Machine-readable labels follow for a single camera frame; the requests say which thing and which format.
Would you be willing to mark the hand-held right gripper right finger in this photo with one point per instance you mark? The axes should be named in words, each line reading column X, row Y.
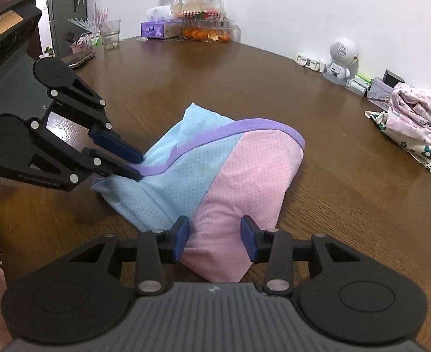
column 248, row 238

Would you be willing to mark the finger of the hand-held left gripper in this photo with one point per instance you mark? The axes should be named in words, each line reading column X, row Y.
column 122, row 171
column 120, row 146

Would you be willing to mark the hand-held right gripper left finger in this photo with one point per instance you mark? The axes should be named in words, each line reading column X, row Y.
column 180, row 238

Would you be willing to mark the pink and blue garment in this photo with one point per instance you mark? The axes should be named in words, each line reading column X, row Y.
column 208, row 161

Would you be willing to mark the dark smartphone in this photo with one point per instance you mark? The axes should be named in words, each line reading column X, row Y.
column 80, row 60

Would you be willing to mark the small box of green packets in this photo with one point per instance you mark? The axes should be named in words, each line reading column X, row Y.
column 85, row 42

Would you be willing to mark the clear drinking glass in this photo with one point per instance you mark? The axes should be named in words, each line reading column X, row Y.
column 111, row 36

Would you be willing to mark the purple tissue box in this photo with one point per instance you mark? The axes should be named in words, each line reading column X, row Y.
column 158, row 30

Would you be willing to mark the bundle of clear straws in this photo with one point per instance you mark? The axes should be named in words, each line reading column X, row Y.
column 89, row 22

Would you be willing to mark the clear container of oranges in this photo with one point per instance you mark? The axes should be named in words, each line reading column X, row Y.
column 208, row 32

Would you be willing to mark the black standing panel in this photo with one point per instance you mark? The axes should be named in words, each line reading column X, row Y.
column 67, row 3

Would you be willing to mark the clear plastic small box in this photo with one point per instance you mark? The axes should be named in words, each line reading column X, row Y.
column 355, row 87

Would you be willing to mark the white clip holder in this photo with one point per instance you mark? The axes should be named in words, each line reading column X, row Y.
column 310, row 63

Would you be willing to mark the cream cloth with green flowers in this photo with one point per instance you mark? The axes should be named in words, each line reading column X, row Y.
column 416, row 150

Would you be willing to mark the grey tin box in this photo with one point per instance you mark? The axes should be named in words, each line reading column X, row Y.
column 379, row 93

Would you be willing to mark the green white small box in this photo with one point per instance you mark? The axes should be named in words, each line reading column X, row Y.
column 363, row 79

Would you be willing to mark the white robot speaker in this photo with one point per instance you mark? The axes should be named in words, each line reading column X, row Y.
column 341, row 53

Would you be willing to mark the black charger block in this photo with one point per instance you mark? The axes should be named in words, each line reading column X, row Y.
column 393, row 78

